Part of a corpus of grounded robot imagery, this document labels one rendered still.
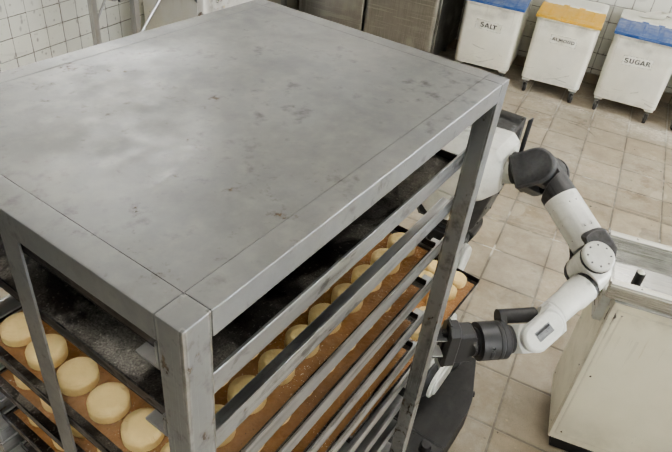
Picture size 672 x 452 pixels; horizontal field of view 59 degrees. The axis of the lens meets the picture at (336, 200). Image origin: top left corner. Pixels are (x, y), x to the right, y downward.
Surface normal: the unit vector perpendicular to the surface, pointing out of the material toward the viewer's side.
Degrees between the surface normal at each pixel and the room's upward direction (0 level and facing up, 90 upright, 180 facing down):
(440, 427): 0
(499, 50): 92
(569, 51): 91
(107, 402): 0
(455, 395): 0
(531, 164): 59
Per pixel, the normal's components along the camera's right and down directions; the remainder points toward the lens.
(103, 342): 0.09, -0.82
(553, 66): -0.47, 0.52
